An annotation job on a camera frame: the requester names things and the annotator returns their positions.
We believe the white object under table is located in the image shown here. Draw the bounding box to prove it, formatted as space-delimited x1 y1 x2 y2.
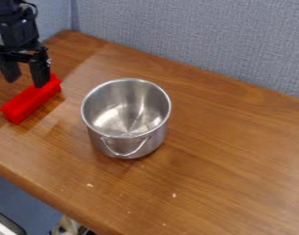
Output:
48 216 88 235

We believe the grey device under table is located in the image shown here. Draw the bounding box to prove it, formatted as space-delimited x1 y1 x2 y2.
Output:
0 213 27 235

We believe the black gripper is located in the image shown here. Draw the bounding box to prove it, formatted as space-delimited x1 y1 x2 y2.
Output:
0 8 51 88

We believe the red rectangular block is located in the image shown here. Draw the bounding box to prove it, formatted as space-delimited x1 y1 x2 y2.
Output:
0 73 61 124

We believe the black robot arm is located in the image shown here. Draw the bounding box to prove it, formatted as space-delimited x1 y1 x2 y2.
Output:
0 0 52 88

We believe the stainless steel pot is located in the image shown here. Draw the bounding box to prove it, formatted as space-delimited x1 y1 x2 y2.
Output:
81 78 172 160

